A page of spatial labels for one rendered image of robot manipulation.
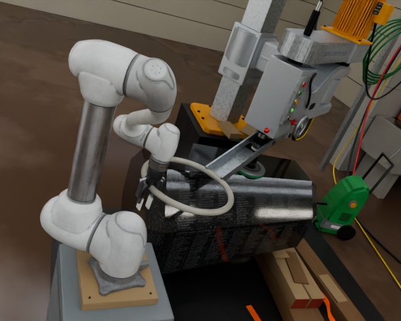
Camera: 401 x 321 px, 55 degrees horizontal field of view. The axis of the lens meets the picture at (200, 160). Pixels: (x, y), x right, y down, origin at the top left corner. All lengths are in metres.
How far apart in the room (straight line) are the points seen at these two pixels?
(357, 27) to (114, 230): 1.99
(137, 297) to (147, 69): 0.85
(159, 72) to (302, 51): 1.16
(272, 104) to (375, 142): 3.05
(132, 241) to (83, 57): 0.63
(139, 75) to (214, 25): 7.76
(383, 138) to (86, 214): 4.16
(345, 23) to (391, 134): 2.48
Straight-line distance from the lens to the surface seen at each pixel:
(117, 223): 1.39
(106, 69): 1.15
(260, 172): 2.46
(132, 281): 1.55
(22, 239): 2.86
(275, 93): 2.21
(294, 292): 2.81
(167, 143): 1.63
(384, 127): 5.09
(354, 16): 2.75
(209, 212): 1.77
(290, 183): 2.60
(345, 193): 3.79
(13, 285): 2.61
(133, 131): 1.63
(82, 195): 1.38
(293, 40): 2.12
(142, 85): 1.11
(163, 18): 8.45
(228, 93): 3.16
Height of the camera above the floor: 2.01
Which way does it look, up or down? 29 degrees down
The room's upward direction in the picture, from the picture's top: 20 degrees clockwise
